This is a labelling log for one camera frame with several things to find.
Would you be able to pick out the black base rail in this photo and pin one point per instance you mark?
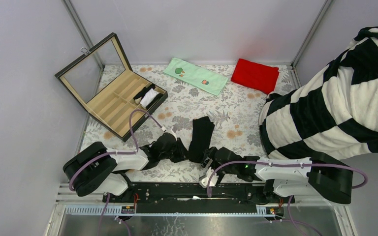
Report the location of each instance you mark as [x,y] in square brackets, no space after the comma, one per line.
[237,198]

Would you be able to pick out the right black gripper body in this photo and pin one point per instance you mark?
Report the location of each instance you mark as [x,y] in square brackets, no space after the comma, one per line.
[210,155]

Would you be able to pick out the white rolled cloth in box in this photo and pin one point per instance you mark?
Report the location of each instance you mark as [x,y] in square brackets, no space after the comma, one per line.
[148,98]

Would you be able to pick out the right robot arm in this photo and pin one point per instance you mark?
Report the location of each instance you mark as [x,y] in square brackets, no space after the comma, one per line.
[318,175]

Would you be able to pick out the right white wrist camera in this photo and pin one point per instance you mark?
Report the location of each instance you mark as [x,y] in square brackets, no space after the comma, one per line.
[209,177]

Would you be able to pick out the light green printed cloth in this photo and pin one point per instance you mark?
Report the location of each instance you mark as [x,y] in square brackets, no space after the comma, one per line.
[196,76]

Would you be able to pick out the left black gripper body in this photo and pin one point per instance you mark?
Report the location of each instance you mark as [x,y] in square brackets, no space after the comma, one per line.
[176,154]

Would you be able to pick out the black underwear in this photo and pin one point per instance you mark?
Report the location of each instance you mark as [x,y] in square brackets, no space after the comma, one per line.
[202,129]

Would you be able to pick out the black wooden compartment box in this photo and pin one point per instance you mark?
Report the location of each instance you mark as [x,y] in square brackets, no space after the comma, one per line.
[102,81]

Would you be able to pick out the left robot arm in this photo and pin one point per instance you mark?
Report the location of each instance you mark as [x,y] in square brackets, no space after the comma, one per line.
[99,169]

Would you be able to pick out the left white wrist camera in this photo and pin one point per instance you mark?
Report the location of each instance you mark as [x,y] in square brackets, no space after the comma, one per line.
[170,131]

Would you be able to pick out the floral patterned table mat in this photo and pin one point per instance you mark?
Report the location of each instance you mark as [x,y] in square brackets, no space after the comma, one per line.
[234,112]

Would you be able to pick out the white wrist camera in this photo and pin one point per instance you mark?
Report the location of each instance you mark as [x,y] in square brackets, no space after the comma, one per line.
[170,131]
[209,177]

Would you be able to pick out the red folded cloth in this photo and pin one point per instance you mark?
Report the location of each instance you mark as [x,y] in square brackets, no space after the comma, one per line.
[255,75]

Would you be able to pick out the black white checkered blanket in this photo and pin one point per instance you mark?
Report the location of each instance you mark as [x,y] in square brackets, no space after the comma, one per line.
[335,113]

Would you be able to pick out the black rolled sock in box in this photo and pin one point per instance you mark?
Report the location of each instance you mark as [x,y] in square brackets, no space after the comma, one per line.
[138,97]

